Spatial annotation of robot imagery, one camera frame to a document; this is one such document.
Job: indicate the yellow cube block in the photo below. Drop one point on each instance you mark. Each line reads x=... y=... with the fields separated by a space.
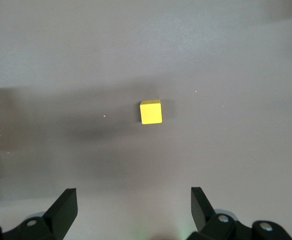
x=150 y=113

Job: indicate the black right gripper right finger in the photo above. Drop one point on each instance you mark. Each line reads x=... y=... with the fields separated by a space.
x=206 y=220

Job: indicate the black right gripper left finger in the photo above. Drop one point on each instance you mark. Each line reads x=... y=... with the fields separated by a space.
x=60 y=217

